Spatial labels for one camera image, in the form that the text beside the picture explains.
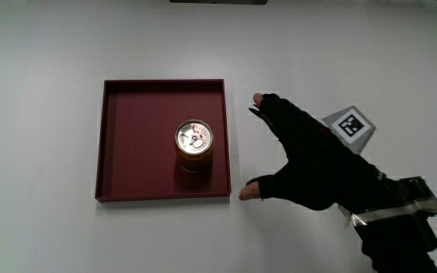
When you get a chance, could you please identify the dark red square plate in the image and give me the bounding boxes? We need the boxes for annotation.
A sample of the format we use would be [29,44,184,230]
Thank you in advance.
[94,78,232,202]

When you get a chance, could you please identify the person's right hand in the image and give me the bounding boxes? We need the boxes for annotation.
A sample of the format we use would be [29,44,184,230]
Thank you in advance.
[238,93,387,212]

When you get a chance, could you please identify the person's right forearm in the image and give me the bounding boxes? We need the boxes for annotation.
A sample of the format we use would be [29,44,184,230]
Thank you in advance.
[338,172,437,273]

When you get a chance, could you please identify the orange red bull can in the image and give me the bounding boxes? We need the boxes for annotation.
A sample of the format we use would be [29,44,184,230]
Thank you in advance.
[174,119,215,174]

